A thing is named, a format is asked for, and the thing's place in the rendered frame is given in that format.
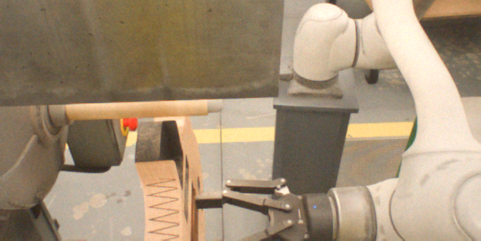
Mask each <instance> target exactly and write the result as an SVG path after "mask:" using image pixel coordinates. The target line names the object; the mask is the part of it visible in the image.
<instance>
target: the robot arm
mask: <svg viewBox="0 0 481 241"><path fill-rule="evenodd" d="M371 1H372V4H373V8H374V12H373V13H372V14H370V15H368V16H367V17H365V18H364V19H350V18H349V17H348V15H347V14H346V12H345V11H343V10H342V9H340V8H339V7H337V6H334V5H331V4H317V5H315V6H312V7H311V8H310V9H309V10H308V11H307V12H306V13H305V14H304V15H303V17H302V19H301V21H300V23H299V25H298V28H297V31H296V37H295V42H294V49H293V62H290V63H289V64H288V68H289V69H284V70H281V71H280V79H282V80H285V81H289V82H290V87H289V89H288V95H290V96H292V97H295V96H314V97H333V98H336V99H341V98H343V97H344V91H343V90H342V88H341V81H340V76H339V72H340V71H342V70H345V69H349V68H357V69H399V70H400V72H401V74H402V76H403V77H404V80H405V82H406V83H407V86H408V87H409V88H410V89H411V92H412V94H413V97H414V100H415V104H416V108H417V122H418V124H417V136H416V139H415V141H414V143H413V145H412V146H411V147H410V148H409V149H408V150H407V151H405V152H404V153H403V154H402V163H401V167H400V171H399V177H398V178H392V179H386V180H384V181H382V182H378V183H376V184H374V185H371V186H367V187H345V188H331V189H330V190H329V191H328V192H327V194H326V193H321V194H306V195H299V196H298V195H294V194H291V193H290V192H289V191H288V188H287V186H286V184H287V179H286V178H284V177H282V178H279V179H274V180H259V179H227V180H226V181H225V187H224V188H223V190H221V191H212V192H201V196H195V203H196V207H197V209H213V208H223V205H225V203H226V204H229V205H234V206H237V207H242V208H245V209H248V210H253V211H256V212H261V213H262V214H263V215H266V216H268V220H269V222H270V223H269V227H267V228H265V229H264V230H262V231H260V232H257V233H255V234H252V235H249V236H247V237H244V238H242V239H240V240H237V241H277V240H280V241H481V145H480V144H479V143H478V142H477V141H476V140H475V139H474V138H473V136H472V134H471V132H470V129H469V127H468V123H467V118H466V116H465V111H464V108H463V106H462V102H461V99H460V96H459V93H458V91H457V88H456V86H455V83H454V82H453V80H452V77H451V76H450V74H449V72H448V71H447V69H446V67H445V65H444V64H443V62H442V60H441V59H440V57H439V54H438V53H437V51H436V50H435V48H434V47H433V45H432V43H431V41H430V40H429V38H428V37H427V35H426V34H425V32H424V30H423V28H422V27H421V25H420V23H419V21H420V20H421V18H422V17H423V16H424V15H425V14H426V12H427V11H428V10H429V8H430V7H431V6H432V5H433V3H434V2H435V1H436V0H371ZM245 194H255V195H274V194H275V195H276V196H279V195H281V196H282V198H280V199H279V200H276V201H275V200H270V199H267V198H265V199H261V198H258V197H253V196H250V195H245Z"/></svg>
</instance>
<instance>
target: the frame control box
mask: <svg viewBox="0 0 481 241"><path fill-rule="evenodd" d="M129 130H130V128H129V127H123V118H121V119H81V120H74V123H73V124H72V125H71V126H68V134H67V146H68V148H69V151H70V154H71V156H72V159H73V161H74V165H73V164H64V165H63V167H62V169H61V171H67V172H84V173H104V172H108V171H109V170H110V169H111V168H112V166H120V165H121V162H122V161H123V157H124V153H125V147H126V144H127V137H128V133H129Z"/></svg>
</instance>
